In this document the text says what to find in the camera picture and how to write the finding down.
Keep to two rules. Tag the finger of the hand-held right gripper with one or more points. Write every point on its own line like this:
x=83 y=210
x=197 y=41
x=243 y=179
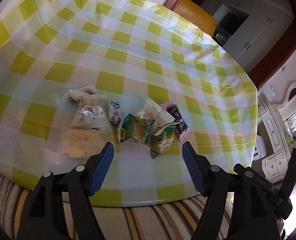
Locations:
x=268 y=185

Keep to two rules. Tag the black snack packet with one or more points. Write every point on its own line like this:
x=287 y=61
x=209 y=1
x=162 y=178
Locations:
x=179 y=120

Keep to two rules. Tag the white ornate dresser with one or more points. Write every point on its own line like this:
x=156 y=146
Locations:
x=270 y=130

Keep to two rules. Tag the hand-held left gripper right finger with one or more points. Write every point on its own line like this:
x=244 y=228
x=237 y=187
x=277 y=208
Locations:
x=193 y=167

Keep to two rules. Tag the dark green snack packet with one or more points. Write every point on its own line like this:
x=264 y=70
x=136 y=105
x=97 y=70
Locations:
x=163 y=140

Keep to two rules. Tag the clear packet of yellow cake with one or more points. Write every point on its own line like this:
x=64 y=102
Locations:
x=82 y=143

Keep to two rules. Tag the white slatted stool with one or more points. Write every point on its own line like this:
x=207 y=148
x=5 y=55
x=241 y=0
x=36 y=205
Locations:
x=259 y=150

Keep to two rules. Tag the orange chair back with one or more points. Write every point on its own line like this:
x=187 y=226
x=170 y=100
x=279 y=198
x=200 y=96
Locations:
x=195 y=17

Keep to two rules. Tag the pink snack packet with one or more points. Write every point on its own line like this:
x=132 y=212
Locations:
x=171 y=104

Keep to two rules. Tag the olive green snack packet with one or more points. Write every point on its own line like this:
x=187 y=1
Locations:
x=143 y=130

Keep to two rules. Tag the small green object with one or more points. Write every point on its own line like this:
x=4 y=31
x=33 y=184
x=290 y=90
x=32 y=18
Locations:
x=289 y=138

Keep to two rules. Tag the white cabinet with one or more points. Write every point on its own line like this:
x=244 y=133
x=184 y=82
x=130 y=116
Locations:
x=258 y=35

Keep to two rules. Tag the clear packet of pale cake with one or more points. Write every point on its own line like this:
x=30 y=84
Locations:
x=87 y=116

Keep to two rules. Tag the black appliance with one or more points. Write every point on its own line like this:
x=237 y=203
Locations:
x=231 y=22

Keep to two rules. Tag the small blue white candy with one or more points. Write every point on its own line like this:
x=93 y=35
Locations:
x=114 y=112

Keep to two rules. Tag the green checked tablecloth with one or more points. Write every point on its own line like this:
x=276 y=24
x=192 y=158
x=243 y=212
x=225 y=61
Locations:
x=100 y=42

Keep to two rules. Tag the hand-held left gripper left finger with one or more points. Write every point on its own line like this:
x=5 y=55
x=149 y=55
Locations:
x=101 y=170

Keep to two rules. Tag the white flat snack packet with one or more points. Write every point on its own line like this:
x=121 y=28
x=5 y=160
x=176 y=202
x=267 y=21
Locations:
x=155 y=111

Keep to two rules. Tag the small white box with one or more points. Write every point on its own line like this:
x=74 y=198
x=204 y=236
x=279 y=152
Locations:
x=270 y=91

